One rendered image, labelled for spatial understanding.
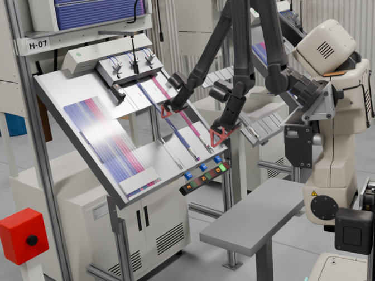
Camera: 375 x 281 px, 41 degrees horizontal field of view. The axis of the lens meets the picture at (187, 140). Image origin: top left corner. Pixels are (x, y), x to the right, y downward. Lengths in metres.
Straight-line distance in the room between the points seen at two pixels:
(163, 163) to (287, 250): 1.07
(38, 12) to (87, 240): 1.06
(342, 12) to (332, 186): 3.24
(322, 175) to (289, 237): 1.30
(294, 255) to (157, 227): 0.81
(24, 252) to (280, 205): 1.06
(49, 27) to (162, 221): 1.18
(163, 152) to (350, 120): 0.91
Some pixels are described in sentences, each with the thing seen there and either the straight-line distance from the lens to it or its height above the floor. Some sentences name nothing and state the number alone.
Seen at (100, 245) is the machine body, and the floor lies 0.38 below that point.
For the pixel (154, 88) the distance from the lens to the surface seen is 2.55.
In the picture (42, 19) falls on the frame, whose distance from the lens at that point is 2.35.
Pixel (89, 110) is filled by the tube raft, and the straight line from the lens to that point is 2.28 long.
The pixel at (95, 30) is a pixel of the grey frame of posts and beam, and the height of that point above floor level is 1.35.
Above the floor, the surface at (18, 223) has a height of 0.78.
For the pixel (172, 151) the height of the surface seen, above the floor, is 0.79.
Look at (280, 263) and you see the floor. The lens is 2.90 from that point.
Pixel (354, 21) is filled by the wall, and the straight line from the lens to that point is 4.93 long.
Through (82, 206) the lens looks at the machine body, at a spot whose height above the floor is 0.62.
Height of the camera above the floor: 1.63
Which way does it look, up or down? 20 degrees down
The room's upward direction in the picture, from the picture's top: 5 degrees counter-clockwise
